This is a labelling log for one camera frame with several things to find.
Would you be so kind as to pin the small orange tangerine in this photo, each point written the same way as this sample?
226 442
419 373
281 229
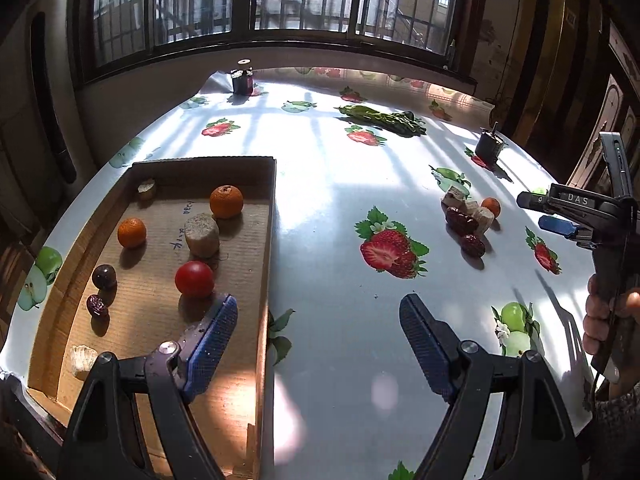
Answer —
131 233

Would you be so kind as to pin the beige yam chunk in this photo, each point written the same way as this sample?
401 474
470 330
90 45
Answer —
484 218
454 197
80 360
202 235
470 206

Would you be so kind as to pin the small wrinkled red jujube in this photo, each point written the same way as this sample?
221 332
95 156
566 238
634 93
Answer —
97 307

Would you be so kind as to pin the person right hand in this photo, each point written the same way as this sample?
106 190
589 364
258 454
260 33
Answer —
596 322

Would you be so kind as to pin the brown cardboard box tray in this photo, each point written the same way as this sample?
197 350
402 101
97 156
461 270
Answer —
146 307

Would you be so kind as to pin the black framed window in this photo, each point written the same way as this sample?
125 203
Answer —
113 35

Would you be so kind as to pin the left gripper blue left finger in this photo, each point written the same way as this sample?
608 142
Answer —
202 347

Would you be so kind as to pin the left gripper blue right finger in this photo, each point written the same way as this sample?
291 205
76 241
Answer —
435 346

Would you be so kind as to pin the small black cup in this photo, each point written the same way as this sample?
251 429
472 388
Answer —
489 145

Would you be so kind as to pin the large orange tangerine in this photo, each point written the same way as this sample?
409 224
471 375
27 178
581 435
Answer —
226 202

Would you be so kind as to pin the dark red jujube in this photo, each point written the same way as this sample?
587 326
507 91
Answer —
473 246

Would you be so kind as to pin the small beige cylinder piece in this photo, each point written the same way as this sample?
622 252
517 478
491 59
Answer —
146 190

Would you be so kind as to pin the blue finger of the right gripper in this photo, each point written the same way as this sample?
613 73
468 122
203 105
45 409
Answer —
533 201
558 226

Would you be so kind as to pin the large red jujube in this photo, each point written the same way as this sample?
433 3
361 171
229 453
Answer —
460 222

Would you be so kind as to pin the dark round plum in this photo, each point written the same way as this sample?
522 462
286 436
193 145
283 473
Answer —
104 277

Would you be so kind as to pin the red tomato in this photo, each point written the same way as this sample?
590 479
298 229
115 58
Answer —
195 279

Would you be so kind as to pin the green leafy vegetable bunch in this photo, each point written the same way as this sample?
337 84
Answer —
404 124

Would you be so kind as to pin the fruit print tablecloth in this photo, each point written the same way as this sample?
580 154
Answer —
357 225

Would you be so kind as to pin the dark jar with spools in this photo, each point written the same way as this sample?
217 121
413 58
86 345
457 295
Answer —
242 78

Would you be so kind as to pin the beige yam chunk front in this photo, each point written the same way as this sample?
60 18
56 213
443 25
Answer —
484 218

